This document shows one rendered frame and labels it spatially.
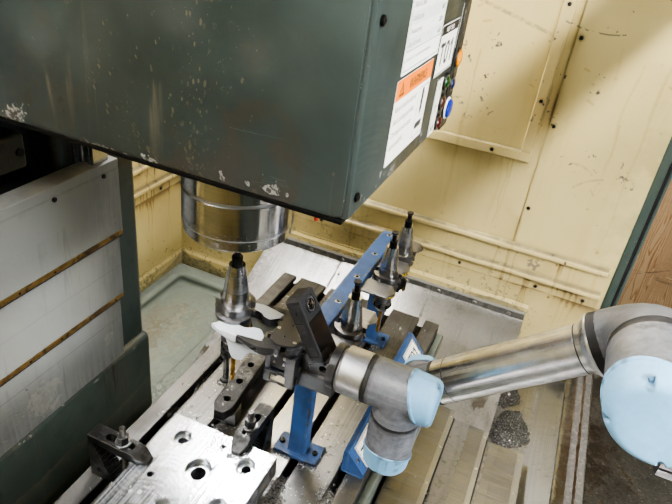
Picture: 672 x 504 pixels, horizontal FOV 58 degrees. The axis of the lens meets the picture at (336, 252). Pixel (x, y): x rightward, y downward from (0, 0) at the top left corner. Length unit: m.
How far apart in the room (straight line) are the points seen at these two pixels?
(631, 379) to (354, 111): 0.43
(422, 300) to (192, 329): 0.79
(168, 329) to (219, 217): 1.39
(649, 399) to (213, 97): 0.58
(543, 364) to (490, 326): 1.03
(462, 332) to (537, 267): 0.30
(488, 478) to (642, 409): 0.94
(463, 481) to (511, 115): 0.96
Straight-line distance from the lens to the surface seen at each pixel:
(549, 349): 0.94
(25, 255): 1.22
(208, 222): 0.82
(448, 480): 1.60
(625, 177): 1.78
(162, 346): 2.11
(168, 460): 1.24
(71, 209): 1.27
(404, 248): 1.42
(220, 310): 0.95
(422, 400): 0.89
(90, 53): 0.78
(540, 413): 1.99
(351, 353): 0.91
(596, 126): 1.74
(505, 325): 1.98
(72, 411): 1.57
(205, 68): 0.69
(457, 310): 1.98
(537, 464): 1.83
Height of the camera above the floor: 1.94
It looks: 31 degrees down
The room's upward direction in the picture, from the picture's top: 8 degrees clockwise
